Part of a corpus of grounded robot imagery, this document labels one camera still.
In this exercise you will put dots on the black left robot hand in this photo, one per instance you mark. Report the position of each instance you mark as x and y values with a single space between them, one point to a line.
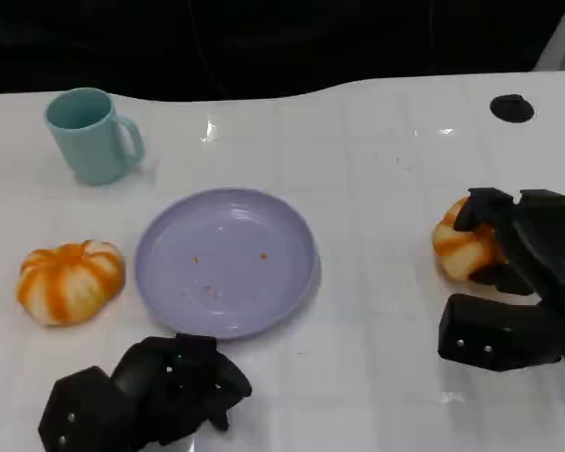
174 386

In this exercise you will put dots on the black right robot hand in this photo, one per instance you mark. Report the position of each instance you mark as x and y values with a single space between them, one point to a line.
541 240

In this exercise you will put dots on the orange white toy bread roll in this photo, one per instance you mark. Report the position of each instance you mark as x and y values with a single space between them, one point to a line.
456 249
70 282

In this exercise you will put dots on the lilac plate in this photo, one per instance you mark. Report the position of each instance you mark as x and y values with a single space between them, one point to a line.
226 263

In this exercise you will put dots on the black round table grommet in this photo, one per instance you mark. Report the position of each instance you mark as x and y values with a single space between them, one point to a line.
511 108

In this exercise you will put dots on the pale green mug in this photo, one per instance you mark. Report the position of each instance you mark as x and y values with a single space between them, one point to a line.
92 143

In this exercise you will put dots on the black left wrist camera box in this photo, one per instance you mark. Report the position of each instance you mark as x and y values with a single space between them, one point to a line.
85 409

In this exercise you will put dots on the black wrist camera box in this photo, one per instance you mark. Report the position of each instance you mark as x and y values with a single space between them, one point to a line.
85 409
494 329

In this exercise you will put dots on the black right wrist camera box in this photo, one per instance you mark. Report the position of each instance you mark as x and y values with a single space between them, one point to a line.
494 329

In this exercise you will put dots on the white frame post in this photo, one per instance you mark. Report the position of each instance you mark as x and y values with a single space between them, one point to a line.
562 37

